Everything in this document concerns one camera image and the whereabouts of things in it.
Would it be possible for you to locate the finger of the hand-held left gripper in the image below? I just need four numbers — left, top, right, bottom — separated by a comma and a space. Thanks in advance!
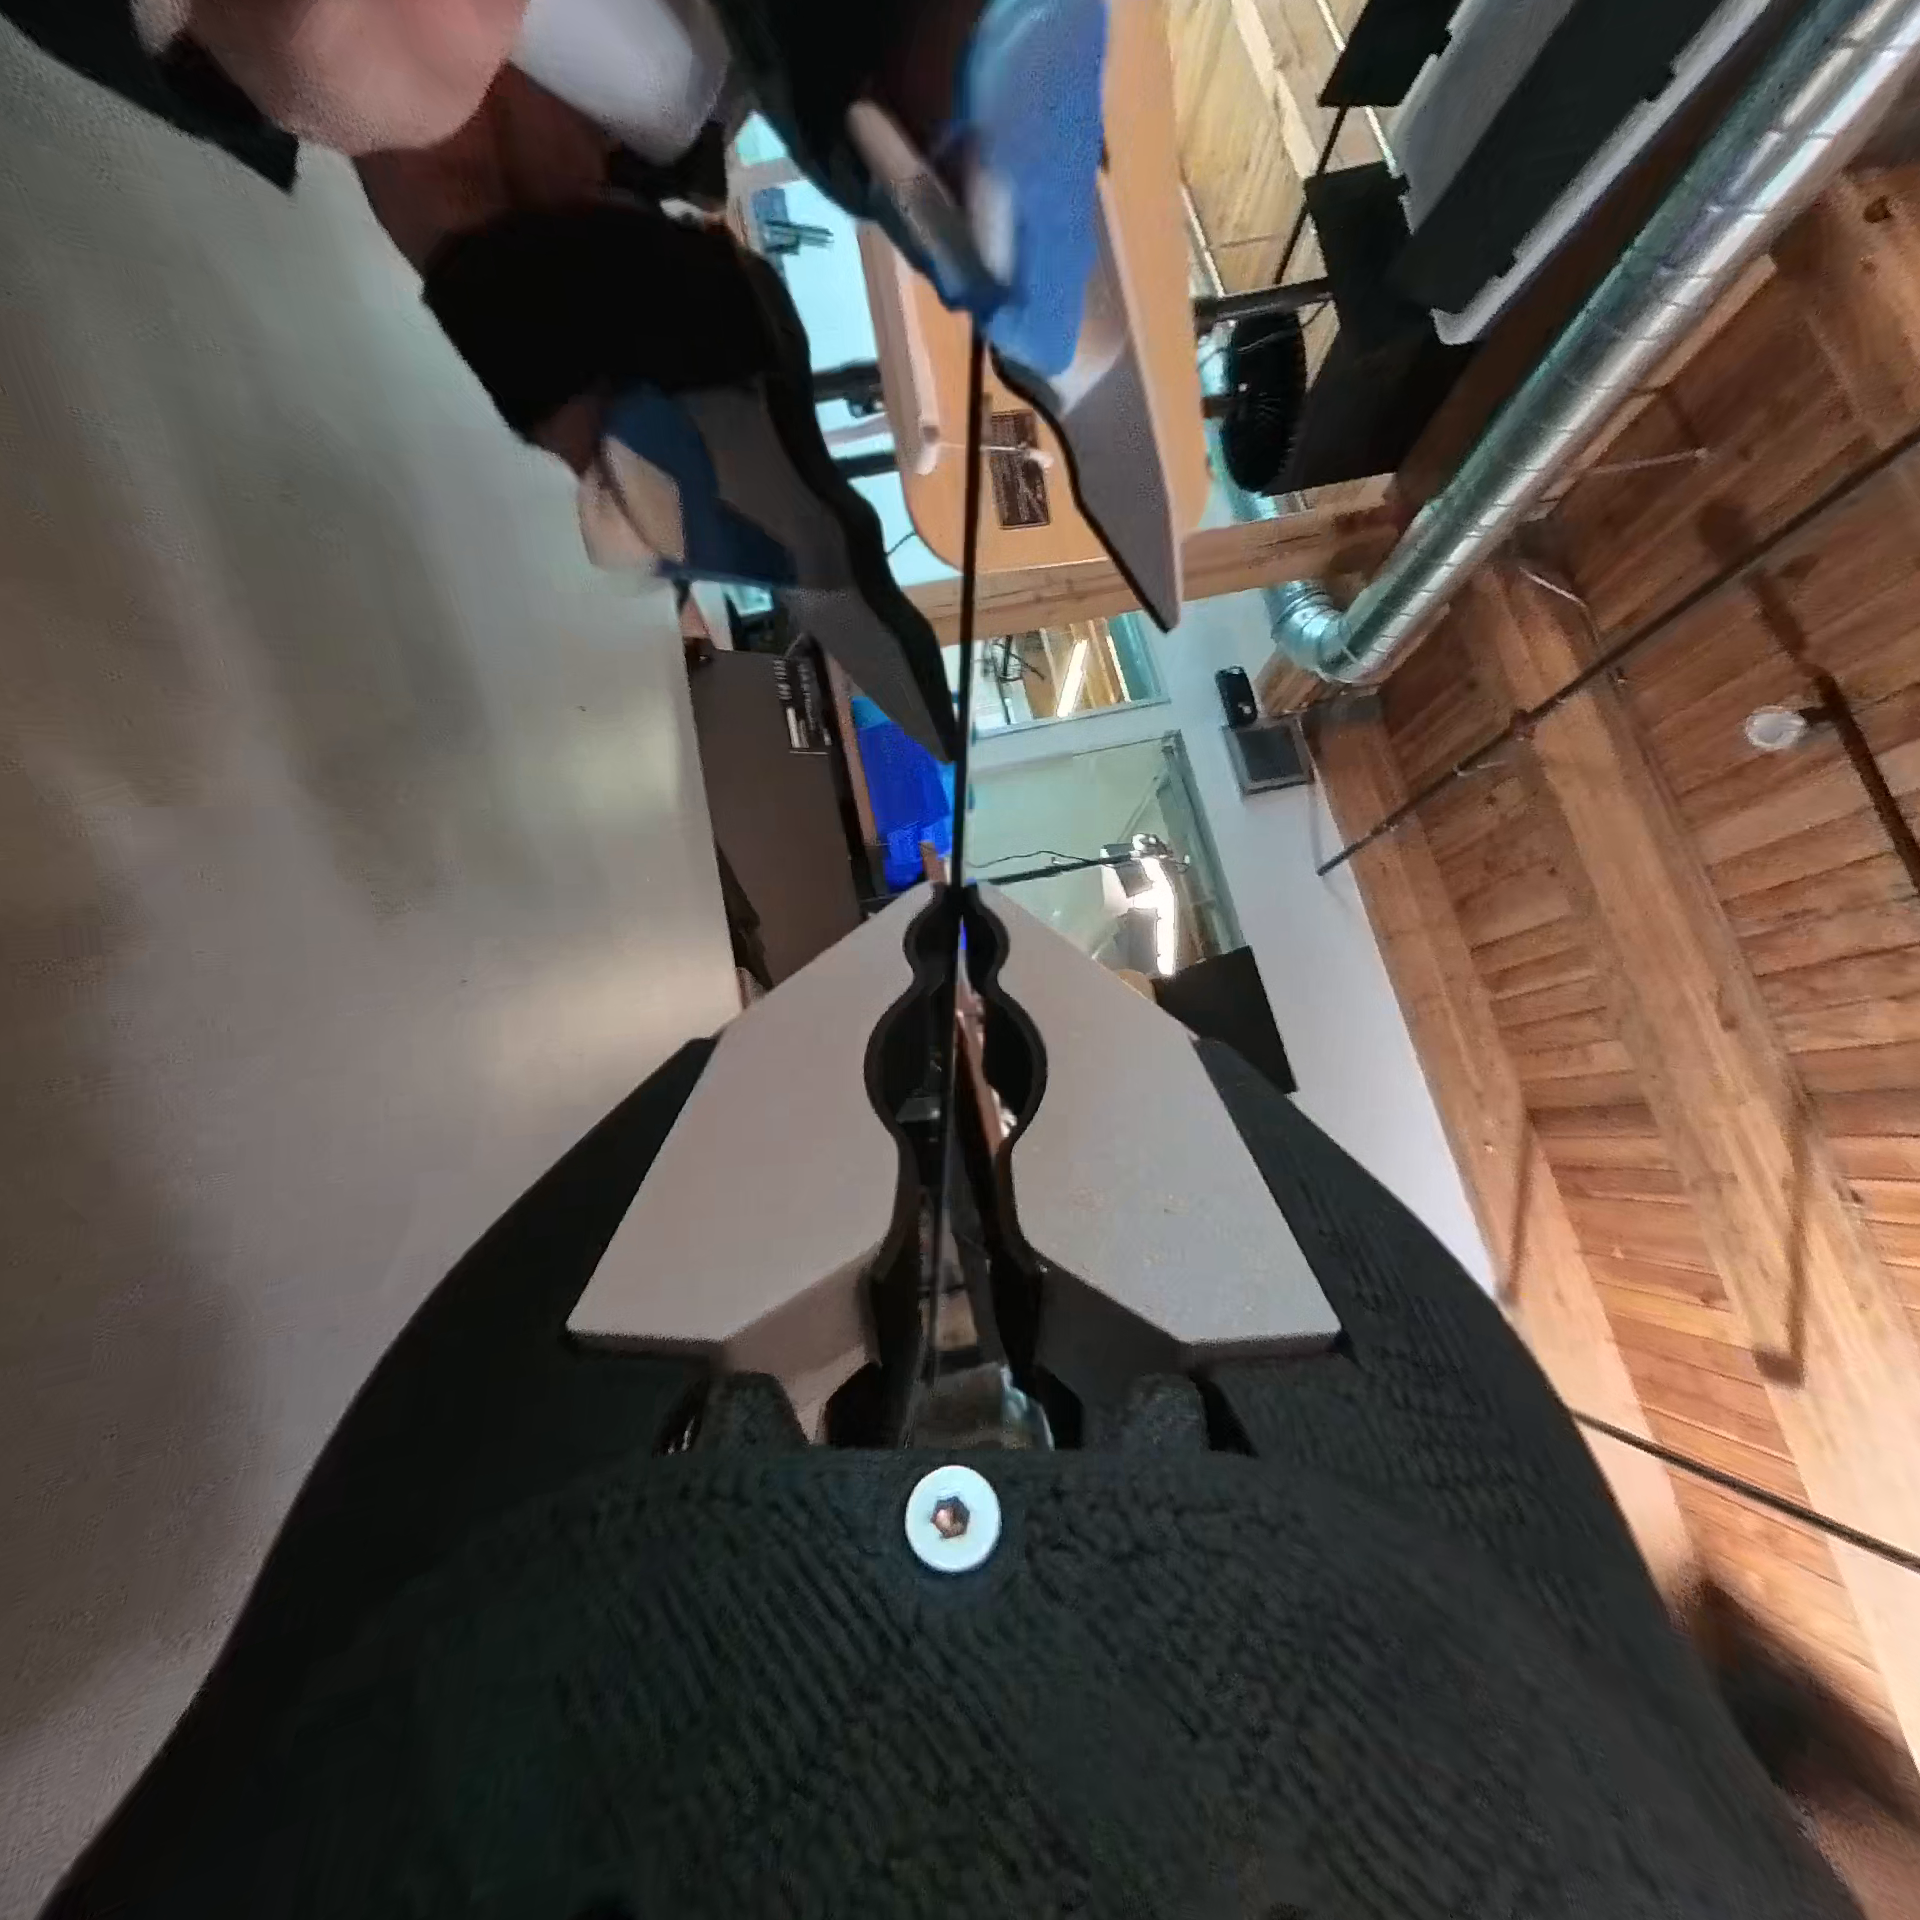
702, 337, 965, 762
990, 156, 1190, 637

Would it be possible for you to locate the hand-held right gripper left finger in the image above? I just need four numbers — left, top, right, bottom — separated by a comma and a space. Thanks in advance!
564, 884, 950, 1451

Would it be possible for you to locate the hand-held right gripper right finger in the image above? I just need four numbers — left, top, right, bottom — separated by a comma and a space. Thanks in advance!
964, 882, 1343, 1451

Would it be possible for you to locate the thin black cable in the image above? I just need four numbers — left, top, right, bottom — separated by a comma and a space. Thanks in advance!
899, 322, 1055, 1451

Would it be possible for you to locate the person's left hand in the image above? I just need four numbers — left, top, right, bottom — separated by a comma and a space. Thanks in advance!
133, 0, 665, 270

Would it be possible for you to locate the black round disc on pole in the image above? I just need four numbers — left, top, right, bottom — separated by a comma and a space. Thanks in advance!
1200, 307, 1309, 500

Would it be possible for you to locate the wooden panel on white stand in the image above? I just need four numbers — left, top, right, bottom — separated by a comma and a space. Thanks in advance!
853, 0, 1218, 583

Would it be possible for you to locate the dark flat box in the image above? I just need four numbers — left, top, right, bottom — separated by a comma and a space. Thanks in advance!
686, 637, 876, 996

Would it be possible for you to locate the black light stand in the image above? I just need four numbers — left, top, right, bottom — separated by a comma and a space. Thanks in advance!
971, 833, 1205, 980

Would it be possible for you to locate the black overhead light panel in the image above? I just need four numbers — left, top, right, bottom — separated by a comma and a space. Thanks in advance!
1273, 0, 1820, 500

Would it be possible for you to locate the black ceiling rod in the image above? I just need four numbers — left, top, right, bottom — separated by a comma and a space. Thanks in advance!
1316, 435, 1920, 882

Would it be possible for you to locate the wooden support post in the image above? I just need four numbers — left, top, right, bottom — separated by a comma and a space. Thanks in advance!
899, 511, 1407, 643

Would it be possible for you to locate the black wall screen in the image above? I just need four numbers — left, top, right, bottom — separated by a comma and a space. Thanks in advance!
1153, 945, 1301, 1101

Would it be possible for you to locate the blue plastic bin with handle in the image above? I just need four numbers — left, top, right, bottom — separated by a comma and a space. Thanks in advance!
846, 691, 965, 898

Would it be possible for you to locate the grey wall vent grille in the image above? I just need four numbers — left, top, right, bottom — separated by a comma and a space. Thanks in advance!
1222, 720, 1321, 801

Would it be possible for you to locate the wide silver air duct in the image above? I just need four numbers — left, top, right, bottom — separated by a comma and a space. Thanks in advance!
1266, 0, 1920, 692

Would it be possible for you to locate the thin dark ceiling wire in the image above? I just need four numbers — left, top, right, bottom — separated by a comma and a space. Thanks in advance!
1565, 1410, 1920, 1580

